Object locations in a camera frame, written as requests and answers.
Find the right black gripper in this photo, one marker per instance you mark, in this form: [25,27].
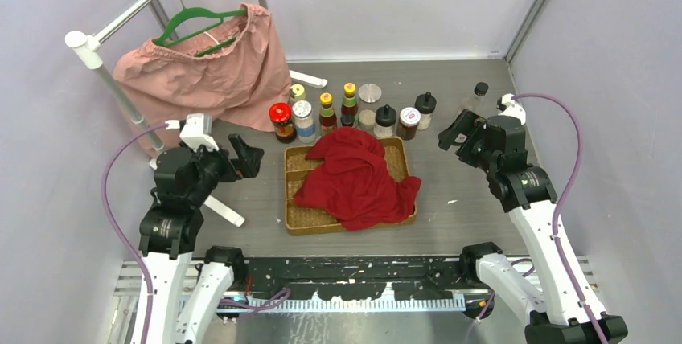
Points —
[468,123]

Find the yellow cap sauce bottle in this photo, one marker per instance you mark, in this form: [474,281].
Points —
[349,103]
[328,120]

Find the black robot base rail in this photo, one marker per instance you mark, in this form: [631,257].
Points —
[355,284]

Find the black lid spice grinder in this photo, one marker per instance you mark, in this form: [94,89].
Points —
[385,121]

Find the red cloth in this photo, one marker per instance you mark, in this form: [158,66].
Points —
[353,183]

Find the pale yellow lid jar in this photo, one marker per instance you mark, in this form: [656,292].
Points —
[297,93]

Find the clear vinegar bottle red label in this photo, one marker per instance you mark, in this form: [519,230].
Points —
[474,102]

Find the silver lid pepper jar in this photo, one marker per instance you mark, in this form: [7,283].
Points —
[303,121]

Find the silver lid tall glass jar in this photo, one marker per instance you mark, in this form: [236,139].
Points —
[369,96]

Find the pink skirt garment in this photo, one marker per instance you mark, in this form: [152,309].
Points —
[234,72]

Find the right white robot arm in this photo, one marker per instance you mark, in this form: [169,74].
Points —
[563,308]

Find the red lid sauce jar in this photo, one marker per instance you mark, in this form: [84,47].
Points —
[281,116]

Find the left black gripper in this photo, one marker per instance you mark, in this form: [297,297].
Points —
[247,163]

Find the white garment rack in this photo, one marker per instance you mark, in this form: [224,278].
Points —
[86,46]

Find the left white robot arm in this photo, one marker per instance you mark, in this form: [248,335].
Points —
[168,233]

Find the white lid sauce jar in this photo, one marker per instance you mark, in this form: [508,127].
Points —
[408,122]

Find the small black cap bottle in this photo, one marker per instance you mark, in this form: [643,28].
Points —
[347,120]

